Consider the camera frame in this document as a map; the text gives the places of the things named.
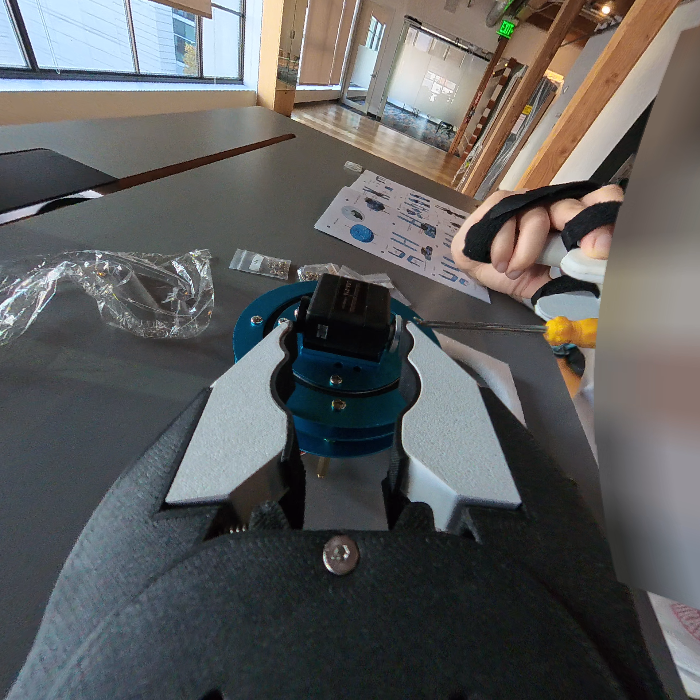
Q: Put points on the black desk mat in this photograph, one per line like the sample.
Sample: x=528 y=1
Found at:
x=44 y=175

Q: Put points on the small bag of screws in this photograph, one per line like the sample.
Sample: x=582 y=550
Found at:
x=260 y=263
x=317 y=272

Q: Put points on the large window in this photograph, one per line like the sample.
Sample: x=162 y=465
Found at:
x=82 y=33

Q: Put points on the slanted wooden beam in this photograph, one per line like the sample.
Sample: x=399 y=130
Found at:
x=525 y=93
x=601 y=82

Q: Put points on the grey desk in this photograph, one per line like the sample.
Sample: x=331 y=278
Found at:
x=109 y=410

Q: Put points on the small clear plastic bag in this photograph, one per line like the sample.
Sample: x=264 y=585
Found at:
x=363 y=273

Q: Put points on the white foam packing piece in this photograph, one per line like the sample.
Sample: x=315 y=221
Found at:
x=492 y=377

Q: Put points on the person's right hand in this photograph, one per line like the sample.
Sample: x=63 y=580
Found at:
x=519 y=246

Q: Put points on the white paper with pink print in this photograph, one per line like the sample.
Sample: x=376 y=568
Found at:
x=678 y=640

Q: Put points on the green exit sign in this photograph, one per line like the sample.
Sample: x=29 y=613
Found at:
x=506 y=28

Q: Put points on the frosted glass partition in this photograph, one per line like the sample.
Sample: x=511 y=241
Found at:
x=437 y=71

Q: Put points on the tiny clear plastic bag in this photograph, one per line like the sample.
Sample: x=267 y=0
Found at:
x=354 y=165

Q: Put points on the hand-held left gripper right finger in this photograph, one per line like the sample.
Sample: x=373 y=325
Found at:
x=454 y=437

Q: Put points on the blue patterned rug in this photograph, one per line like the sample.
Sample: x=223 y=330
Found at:
x=415 y=123

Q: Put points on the printed instruction sheet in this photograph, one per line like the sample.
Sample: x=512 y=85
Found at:
x=383 y=229

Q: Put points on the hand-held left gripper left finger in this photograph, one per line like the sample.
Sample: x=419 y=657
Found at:
x=229 y=437

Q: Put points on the wooden column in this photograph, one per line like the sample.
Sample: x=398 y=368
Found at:
x=279 y=54

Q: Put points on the beige roller blind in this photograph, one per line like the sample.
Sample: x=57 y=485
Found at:
x=180 y=6

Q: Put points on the blue robot base with servo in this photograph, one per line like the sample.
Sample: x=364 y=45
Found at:
x=344 y=311

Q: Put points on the clear crumpled plastic wrap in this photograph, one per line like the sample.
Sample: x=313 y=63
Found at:
x=120 y=290

